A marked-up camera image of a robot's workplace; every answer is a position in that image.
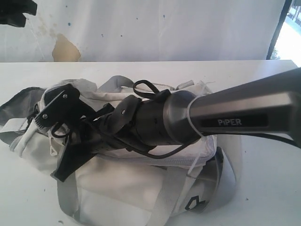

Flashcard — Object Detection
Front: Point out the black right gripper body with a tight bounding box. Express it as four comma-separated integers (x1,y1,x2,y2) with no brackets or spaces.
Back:
68,103,118,165

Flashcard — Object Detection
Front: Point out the white grey duffel bag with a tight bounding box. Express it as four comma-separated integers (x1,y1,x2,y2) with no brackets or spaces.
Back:
0,76,242,226

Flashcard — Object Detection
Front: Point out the right robot arm black grey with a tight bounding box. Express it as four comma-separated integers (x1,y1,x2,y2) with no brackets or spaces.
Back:
52,68,301,182

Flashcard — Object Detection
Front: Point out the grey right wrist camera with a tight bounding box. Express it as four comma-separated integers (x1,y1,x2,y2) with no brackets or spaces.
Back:
34,84,80,129

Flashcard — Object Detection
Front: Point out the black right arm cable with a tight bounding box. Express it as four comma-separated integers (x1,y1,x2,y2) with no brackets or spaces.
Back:
49,80,301,158

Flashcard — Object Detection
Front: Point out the white cable tie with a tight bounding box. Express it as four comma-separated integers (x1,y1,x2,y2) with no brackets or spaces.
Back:
186,81,215,176

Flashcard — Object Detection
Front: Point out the black window frame post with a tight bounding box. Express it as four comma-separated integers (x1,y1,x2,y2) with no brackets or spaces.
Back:
266,0,292,60

